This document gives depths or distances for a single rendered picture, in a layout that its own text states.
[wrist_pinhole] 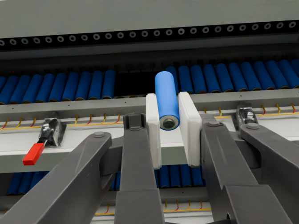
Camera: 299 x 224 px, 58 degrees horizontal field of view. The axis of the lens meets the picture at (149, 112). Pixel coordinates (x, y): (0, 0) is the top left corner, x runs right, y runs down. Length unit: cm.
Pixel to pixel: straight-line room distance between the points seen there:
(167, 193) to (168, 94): 30
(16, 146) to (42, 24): 17
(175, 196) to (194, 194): 3
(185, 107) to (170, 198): 34
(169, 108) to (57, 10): 18
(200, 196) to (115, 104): 23
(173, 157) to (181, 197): 13
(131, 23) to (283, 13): 17
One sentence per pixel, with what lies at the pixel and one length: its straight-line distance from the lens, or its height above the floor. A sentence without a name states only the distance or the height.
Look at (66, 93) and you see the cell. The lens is 43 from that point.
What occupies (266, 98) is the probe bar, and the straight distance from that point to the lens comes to 41.
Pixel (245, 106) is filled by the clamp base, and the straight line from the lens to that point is 39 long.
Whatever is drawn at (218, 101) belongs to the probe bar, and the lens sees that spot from 39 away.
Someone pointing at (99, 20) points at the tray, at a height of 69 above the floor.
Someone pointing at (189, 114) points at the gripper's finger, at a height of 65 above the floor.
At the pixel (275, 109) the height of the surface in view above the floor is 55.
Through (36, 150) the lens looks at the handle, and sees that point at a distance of 34.
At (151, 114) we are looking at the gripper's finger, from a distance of 16.
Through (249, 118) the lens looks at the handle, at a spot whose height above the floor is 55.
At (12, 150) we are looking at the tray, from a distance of 42.
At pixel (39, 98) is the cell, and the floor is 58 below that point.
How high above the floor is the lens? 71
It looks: 23 degrees down
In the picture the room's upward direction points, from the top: 4 degrees counter-clockwise
